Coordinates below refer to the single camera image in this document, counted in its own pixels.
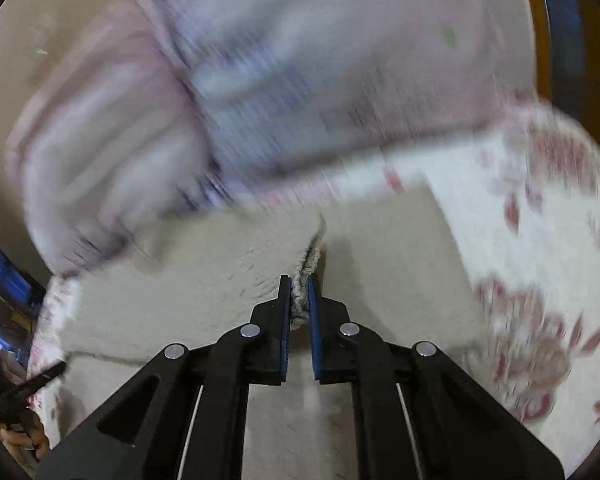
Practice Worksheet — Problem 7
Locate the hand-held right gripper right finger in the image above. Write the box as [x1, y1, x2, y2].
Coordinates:
[307, 274, 565, 480]

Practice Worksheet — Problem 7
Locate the person's left hand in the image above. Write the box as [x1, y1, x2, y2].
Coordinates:
[2, 422, 52, 462]

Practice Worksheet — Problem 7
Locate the pink striped garment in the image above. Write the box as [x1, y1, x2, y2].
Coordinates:
[4, 0, 548, 282]

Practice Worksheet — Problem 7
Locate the white floral blanket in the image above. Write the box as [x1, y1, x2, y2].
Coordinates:
[26, 105, 600, 477]

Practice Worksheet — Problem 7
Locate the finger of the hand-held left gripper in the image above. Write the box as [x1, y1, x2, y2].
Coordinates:
[0, 361, 67, 431]

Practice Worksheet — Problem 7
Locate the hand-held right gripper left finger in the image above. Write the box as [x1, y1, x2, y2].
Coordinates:
[36, 274, 293, 480]

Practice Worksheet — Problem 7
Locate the yellow and black object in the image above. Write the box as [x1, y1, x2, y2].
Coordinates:
[519, 0, 600, 128]

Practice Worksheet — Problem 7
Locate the beige textured cloth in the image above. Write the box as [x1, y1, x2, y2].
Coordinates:
[50, 175, 487, 480]

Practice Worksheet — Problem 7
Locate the blue object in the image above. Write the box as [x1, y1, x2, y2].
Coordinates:
[0, 224, 37, 313]

